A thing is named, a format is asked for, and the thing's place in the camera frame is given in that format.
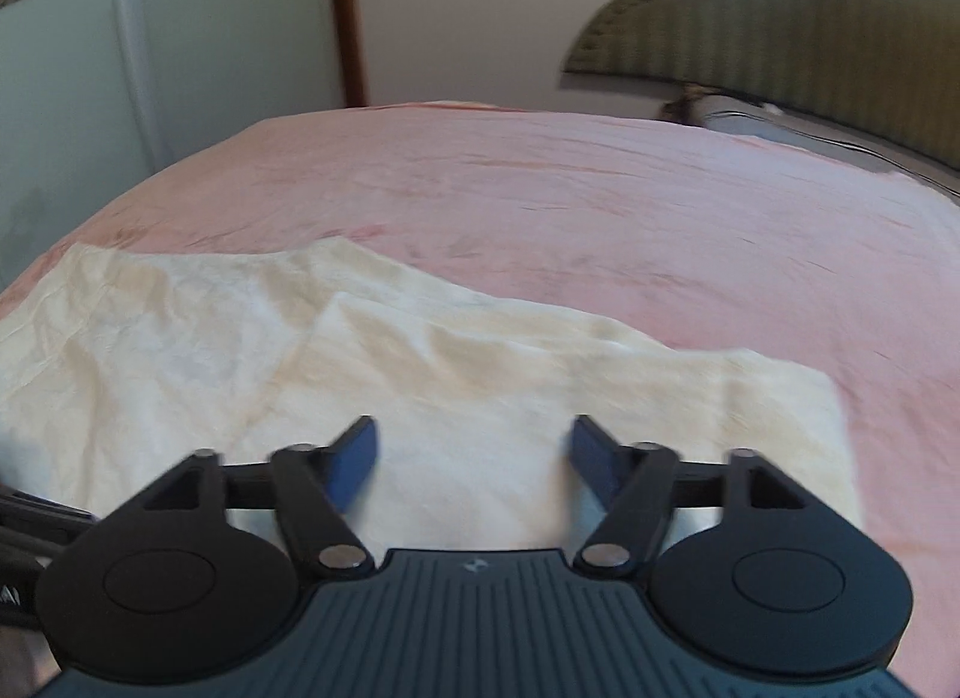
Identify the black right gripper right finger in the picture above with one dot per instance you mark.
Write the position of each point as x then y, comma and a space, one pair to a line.
738, 561

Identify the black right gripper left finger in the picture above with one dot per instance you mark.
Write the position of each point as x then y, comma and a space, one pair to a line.
205, 567

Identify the cream white pants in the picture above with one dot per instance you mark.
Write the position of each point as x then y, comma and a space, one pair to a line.
117, 365

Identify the pink bed blanket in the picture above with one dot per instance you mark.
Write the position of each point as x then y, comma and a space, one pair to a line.
699, 240

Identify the white wardrobe doors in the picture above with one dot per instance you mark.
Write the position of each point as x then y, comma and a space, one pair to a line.
98, 95

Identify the olive green padded headboard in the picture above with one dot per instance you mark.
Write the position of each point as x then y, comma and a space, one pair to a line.
885, 67

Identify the brown wooden door frame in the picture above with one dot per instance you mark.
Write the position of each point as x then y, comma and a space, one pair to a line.
346, 21

